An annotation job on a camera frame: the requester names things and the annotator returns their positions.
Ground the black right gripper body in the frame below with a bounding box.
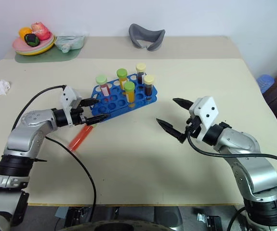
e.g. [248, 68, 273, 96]
[185, 115, 203, 139]

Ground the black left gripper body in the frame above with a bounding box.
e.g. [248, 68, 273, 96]
[70, 105, 89, 126]

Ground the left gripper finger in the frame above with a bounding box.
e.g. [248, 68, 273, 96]
[85, 113, 111, 126]
[80, 98, 101, 108]

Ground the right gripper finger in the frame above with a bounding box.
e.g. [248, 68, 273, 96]
[172, 98, 194, 112]
[155, 118, 187, 144]

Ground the dark liquid tube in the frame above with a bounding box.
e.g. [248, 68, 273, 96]
[144, 75, 156, 101]
[135, 63, 147, 85]

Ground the orange liquid tube, green cap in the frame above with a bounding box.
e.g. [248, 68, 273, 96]
[68, 124, 94, 152]

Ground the red liquid tube, light-green cap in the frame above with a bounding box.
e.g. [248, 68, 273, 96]
[95, 75, 112, 96]

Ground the blue test tube rack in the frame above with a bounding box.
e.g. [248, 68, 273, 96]
[91, 73, 158, 121]

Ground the green placemat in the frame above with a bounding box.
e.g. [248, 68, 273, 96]
[14, 45, 85, 64]

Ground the pale green plastic bag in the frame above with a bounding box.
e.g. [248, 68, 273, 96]
[55, 33, 90, 54]

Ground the yellow plate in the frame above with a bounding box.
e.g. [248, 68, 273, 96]
[15, 38, 56, 56]

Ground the pale green plate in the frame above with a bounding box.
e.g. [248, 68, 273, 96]
[14, 36, 56, 55]

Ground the crumpled white tissue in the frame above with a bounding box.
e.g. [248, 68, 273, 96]
[0, 79, 11, 97]

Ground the grey foam face pad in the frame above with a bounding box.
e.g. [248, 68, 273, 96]
[128, 23, 166, 52]

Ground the blue ribbed plastic object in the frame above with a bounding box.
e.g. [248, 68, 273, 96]
[257, 74, 276, 94]

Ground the black and green toy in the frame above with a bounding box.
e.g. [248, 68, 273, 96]
[24, 33, 41, 47]

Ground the pink toy peach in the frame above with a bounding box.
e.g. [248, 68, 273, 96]
[31, 21, 51, 41]

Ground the silver rounded housing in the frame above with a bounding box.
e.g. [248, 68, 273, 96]
[154, 206, 184, 228]

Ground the pink plate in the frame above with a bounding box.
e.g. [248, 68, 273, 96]
[12, 33, 55, 52]

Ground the orange toy fruit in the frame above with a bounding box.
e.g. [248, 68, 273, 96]
[18, 27, 33, 39]

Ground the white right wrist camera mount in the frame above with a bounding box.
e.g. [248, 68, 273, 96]
[188, 96, 220, 141]

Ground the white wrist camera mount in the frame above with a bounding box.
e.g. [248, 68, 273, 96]
[188, 96, 220, 141]
[60, 85, 83, 127]

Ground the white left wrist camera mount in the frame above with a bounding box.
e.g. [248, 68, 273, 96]
[60, 85, 83, 127]

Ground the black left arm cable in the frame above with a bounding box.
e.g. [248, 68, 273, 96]
[12, 84, 97, 221]

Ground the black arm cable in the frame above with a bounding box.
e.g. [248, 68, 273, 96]
[187, 128, 277, 231]
[12, 84, 97, 221]

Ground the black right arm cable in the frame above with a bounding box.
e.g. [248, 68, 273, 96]
[187, 128, 277, 231]

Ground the black metal bracket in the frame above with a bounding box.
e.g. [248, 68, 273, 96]
[65, 206, 93, 228]
[196, 212, 223, 231]

